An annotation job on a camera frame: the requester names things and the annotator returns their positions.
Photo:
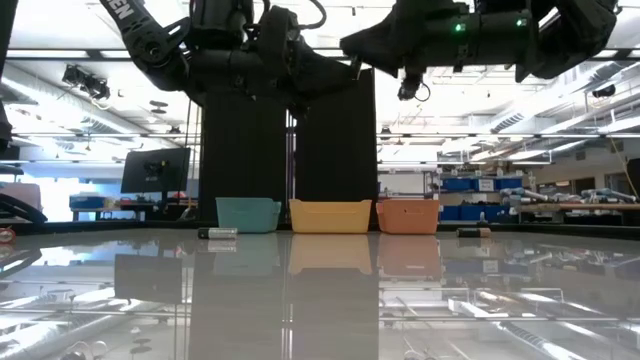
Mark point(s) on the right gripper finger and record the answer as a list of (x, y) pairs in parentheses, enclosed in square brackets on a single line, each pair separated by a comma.
[(375, 42)]

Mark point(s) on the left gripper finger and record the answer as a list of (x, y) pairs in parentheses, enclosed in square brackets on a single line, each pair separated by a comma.
[(320, 72)]

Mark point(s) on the silver black battery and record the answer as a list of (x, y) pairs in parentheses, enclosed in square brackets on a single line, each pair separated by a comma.
[(222, 233)]

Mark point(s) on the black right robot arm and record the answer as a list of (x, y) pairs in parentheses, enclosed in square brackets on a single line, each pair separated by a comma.
[(575, 35)]

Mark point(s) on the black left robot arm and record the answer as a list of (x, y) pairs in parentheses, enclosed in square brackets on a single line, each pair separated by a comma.
[(150, 45)]

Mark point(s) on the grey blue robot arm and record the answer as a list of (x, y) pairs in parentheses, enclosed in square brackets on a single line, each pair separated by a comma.
[(520, 192), (610, 194)]

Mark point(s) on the black folding screen panel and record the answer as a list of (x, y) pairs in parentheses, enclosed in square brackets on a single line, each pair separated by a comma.
[(245, 160), (335, 150)]

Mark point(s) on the teal plastic bin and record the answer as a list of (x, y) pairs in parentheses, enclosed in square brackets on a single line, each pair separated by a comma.
[(247, 215)]

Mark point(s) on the black flat monitor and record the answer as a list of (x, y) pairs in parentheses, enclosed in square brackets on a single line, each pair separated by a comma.
[(155, 170)]

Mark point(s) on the yellow plastic bin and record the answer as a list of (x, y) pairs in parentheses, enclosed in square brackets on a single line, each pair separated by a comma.
[(330, 217)]

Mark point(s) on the shelf with blue bins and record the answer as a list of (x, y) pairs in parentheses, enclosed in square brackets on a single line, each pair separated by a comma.
[(457, 185)]

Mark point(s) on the orange plastic bin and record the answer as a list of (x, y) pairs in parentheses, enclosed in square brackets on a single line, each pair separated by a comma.
[(407, 217)]

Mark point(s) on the black ceiling spotlight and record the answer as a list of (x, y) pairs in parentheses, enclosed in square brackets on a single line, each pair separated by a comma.
[(82, 80)]

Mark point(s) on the copper black Duracell battery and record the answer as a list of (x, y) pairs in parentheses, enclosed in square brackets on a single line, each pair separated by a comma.
[(472, 233)]

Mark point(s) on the wooden workbench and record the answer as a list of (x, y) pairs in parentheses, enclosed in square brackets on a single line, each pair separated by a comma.
[(560, 206)]

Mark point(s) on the blue storage crate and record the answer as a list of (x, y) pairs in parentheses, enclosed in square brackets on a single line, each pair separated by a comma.
[(87, 202)]

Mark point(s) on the black curved chair part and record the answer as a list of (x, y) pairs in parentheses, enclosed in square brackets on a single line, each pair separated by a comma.
[(25, 209)]

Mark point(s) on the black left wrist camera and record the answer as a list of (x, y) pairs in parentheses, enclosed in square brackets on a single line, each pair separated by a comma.
[(277, 27)]

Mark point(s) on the black overhead camera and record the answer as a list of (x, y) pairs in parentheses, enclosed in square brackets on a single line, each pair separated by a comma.
[(409, 90)]

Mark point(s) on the black overhead frame beam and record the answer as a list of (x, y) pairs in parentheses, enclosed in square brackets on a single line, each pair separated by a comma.
[(622, 53)]

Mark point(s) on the black aluminium table frame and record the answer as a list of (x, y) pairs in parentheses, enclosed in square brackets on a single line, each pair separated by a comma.
[(575, 230)]

